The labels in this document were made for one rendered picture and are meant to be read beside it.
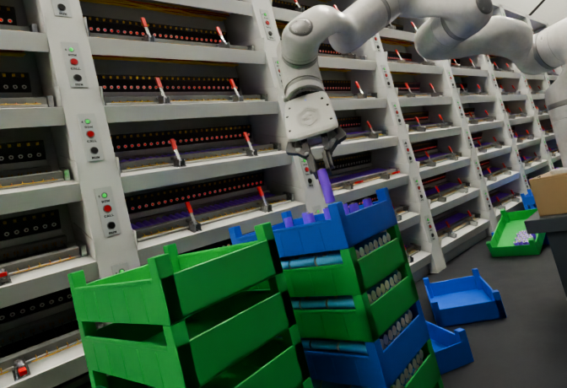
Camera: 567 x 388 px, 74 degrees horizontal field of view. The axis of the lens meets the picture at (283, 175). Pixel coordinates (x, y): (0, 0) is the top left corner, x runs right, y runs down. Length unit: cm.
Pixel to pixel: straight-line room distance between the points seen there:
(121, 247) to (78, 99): 39
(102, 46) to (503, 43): 107
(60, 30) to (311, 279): 88
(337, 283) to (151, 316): 33
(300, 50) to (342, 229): 35
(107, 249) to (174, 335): 57
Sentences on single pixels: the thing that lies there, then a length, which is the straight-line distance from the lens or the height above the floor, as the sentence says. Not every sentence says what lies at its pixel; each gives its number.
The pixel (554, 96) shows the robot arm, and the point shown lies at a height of 60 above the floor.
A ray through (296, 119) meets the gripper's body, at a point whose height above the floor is 65.
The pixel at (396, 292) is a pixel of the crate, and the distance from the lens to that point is 78.
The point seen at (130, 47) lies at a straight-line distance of 121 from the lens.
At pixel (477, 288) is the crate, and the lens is 163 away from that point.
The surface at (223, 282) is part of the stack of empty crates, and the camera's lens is 52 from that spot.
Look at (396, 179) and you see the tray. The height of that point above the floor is 48.
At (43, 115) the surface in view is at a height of 85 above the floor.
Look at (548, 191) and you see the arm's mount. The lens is 128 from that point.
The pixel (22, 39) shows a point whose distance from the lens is 115.
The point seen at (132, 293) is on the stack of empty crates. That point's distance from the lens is 54.
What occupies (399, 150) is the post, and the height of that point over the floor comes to 61.
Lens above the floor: 50
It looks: 4 degrees up
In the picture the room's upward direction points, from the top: 15 degrees counter-clockwise
